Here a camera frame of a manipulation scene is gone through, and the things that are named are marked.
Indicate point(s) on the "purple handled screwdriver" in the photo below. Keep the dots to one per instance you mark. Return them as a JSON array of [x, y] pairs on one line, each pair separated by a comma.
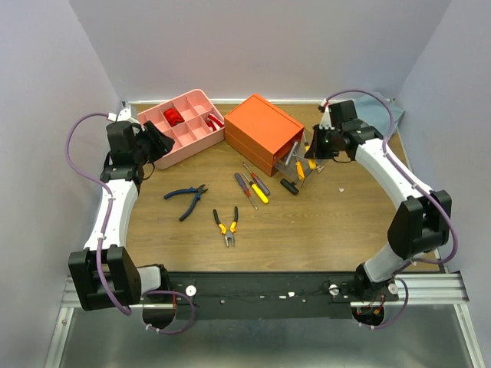
[[244, 188]]

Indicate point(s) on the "red white striped cloth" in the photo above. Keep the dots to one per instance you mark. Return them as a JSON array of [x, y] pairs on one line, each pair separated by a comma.
[[214, 122]]

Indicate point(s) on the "red rolled cloth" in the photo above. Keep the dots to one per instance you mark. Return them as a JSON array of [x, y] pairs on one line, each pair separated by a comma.
[[173, 117]]

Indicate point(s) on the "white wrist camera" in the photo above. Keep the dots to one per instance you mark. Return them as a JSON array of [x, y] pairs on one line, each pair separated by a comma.
[[128, 114], [325, 123]]

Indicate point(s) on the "red purple screwdriver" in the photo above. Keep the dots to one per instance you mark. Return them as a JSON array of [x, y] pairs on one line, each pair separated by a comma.
[[258, 181]]

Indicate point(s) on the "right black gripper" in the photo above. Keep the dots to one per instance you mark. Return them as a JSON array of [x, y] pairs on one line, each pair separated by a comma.
[[317, 142]]

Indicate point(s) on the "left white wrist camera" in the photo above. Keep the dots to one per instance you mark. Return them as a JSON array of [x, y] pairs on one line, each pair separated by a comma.
[[128, 114]]

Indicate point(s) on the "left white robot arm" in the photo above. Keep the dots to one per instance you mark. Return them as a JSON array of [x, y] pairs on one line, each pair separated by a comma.
[[103, 273]]

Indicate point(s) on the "blue denim cloth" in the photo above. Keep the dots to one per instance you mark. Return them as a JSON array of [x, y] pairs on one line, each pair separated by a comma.
[[374, 113]]

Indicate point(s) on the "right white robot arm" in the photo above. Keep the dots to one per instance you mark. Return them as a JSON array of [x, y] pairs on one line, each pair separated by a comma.
[[420, 224]]

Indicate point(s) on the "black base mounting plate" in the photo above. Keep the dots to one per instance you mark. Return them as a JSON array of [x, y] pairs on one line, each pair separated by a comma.
[[248, 295]]

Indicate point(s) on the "orange two-drawer box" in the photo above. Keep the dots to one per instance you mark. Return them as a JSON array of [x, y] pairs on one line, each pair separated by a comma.
[[261, 132]]

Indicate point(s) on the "orange screwdriver long shaft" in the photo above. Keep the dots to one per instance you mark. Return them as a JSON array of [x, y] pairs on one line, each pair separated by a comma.
[[300, 171]]

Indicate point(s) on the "clear plastic drawer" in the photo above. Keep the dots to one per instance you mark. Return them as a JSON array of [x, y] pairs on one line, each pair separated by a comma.
[[290, 171]]

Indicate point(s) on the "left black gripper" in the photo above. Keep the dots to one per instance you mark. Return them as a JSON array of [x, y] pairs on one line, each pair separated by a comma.
[[162, 144]]

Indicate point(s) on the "orange black handled pliers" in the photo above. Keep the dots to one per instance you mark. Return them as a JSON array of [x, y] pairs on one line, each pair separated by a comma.
[[227, 231]]

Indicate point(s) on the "black rubber mallet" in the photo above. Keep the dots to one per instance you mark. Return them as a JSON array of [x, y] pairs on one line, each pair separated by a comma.
[[289, 186]]

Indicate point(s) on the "pink divided organizer tray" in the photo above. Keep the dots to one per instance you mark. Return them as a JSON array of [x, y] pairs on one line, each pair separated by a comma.
[[193, 135]]

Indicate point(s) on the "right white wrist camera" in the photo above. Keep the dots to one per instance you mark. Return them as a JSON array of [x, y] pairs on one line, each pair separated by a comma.
[[325, 123]]

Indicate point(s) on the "metal T-handle wrench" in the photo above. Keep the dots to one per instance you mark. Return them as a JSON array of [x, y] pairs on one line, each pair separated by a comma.
[[292, 155]]

